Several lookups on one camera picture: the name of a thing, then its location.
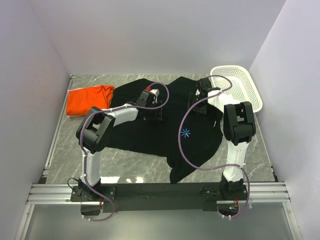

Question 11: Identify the black t-shirt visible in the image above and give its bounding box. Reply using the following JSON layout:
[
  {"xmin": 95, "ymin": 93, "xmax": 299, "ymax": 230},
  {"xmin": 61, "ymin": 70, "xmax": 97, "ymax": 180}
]
[{"xmin": 107, "ymin": 76, "xmax": 223, "ymax": 184}]

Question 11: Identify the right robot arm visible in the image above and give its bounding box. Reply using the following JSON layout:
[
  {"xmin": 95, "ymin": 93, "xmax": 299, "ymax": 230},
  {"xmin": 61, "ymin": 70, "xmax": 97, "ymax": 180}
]
[{"xmin": 186, "ymin": 74, "xmax": 256, "ymax": 199}]

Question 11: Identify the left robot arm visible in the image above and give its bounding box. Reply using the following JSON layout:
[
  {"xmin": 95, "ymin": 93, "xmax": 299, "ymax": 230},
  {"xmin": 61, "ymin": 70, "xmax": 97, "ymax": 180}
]
[{"xmin": 74, "ymin": 87, "xmax": 164, "ymax": 201}]

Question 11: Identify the white perforated plastic basket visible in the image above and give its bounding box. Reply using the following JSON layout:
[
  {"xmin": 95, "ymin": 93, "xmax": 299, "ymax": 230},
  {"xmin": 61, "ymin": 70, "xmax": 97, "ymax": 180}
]
[{"xmin": 210, "ymin": 65, "xmax": 263, "ymax": 113}]

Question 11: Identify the folded orange t-shirt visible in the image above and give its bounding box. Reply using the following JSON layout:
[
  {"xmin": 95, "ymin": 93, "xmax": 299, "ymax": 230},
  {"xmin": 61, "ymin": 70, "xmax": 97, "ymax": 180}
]
[{"xmin": 65, "ymin": 84, "xmax": 115, "ymax": 117}]

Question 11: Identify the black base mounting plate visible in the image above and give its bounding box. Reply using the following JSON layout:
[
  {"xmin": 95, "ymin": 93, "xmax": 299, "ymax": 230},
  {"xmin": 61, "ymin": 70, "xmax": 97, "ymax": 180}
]
[{"xmin": 70, "ymin": 182, "xmax": 248, "ymax": 213}]

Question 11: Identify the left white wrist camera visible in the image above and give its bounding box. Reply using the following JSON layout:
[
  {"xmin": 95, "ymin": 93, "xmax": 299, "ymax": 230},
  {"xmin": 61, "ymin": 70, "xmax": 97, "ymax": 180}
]
[{"xmin": 146, "ymin": 86, "xmax": 160, "ymax": 97}]

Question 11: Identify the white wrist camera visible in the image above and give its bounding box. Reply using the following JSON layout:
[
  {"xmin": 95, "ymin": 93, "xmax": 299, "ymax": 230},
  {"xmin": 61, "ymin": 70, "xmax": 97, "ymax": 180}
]
[
  {"xmin": 146, "ymin": 86, "xmax": 160, "ymax": 97},
  {"xmin": 208, "ymin": 87, "xmax": 221, "ymax": 93}
]

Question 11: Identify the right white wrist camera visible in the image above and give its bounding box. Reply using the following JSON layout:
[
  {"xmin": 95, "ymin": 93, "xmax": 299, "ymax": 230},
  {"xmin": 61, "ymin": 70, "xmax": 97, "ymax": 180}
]
[{"xmin": 208, "ymin": 87, "xmax": 221, "ymax": 93}]

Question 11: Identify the aluminium frame rail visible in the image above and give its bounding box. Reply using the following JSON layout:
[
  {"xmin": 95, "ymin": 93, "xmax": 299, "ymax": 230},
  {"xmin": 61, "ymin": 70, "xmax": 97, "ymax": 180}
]
[{"xmin": 26, "ymin": 182, "xmax": 291, "ymax": 205}]

